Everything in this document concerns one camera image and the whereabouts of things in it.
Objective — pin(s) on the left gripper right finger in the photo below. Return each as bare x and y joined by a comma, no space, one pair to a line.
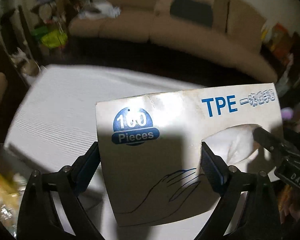
215,169

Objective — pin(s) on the brown sofa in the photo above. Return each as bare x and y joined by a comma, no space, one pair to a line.
234,40

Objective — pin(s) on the green yellow bag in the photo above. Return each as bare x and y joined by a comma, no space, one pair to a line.
54,39

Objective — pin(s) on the white ribbed table mat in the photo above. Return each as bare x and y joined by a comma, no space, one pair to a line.
56,123

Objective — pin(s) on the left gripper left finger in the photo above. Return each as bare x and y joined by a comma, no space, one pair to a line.
84,168

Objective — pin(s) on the white cap on sofa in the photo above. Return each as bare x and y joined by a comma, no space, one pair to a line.
99,10

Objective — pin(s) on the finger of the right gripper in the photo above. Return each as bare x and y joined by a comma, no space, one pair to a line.
268,141

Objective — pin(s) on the dark cushion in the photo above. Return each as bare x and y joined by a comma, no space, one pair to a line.
195,11

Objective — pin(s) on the white TPE glove box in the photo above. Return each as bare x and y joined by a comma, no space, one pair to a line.
150,147

